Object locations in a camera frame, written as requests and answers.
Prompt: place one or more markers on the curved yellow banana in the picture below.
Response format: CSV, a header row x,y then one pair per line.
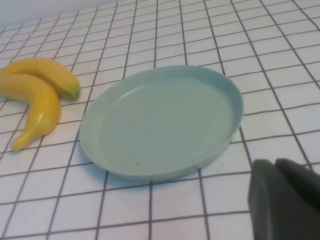
x,y
42,107

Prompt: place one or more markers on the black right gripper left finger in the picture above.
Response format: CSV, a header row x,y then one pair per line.
x,y
275,212

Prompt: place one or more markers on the light green plastic plate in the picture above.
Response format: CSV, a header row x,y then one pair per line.
x,y
162,120

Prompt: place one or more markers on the white black grid tablecloth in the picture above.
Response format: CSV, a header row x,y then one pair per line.
x,y
225,37

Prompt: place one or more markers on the yellow banana with green tip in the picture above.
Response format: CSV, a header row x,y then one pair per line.
x,y
57,75

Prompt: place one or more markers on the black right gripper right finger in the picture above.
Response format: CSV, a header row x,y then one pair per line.
x,y
305,182

